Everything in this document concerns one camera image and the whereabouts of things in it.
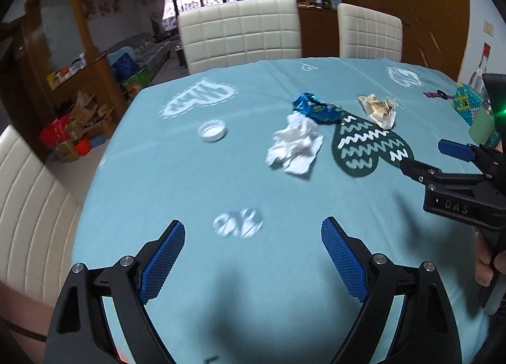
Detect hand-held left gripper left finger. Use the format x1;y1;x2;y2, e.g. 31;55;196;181
43;219;186;364

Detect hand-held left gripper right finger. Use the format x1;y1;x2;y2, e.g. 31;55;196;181
320;217;463;364

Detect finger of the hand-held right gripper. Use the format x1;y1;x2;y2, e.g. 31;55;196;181
437;139;504;179
399;157;491;191

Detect person's right hand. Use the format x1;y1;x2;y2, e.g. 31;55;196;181
474;234;495;288

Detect green beaded basket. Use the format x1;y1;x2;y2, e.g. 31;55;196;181
451;82;499;147

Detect clear wrapper with yellow snack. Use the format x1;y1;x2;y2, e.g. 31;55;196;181
357;94;397;130

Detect clear bottle with red cap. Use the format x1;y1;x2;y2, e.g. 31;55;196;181
468;42;493;98

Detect light blue printed tablecloth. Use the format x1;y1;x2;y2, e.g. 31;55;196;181
71;56;499;364

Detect blue foil wrapper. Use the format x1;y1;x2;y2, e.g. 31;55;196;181
291;92;346;126

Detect crumpled white tissue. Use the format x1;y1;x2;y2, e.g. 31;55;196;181
265;113;324;177

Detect white bottle cap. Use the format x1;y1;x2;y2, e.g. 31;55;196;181
197;119;228;144

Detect large cream quilted chair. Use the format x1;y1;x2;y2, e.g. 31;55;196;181
0;124;84;309

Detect narrow cream quilted chair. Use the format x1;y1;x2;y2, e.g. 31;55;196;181
337;3;403;62

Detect pile of cardboard boxes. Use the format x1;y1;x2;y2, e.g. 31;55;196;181
55;90;120;153

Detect dark wooden sideboard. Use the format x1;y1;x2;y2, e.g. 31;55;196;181
296;1;341;58

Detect green printed bag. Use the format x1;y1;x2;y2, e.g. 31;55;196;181
121;69;153;96

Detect wooden counter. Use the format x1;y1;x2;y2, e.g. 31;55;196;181
22;51;128;143

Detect blue shopping bag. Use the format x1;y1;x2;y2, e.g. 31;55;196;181
111;52;140;80

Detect grey sofa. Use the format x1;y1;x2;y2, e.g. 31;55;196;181
107;33;179;72

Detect bottles and boxes on counter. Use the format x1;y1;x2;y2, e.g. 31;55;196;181
46;53;88;90

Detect wooden pillar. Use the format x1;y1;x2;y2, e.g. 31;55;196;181
68;0;100;61

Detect black cable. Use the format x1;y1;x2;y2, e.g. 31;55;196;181
0;316;47;344

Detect wall posters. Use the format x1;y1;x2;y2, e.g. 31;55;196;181
80;0;122;19

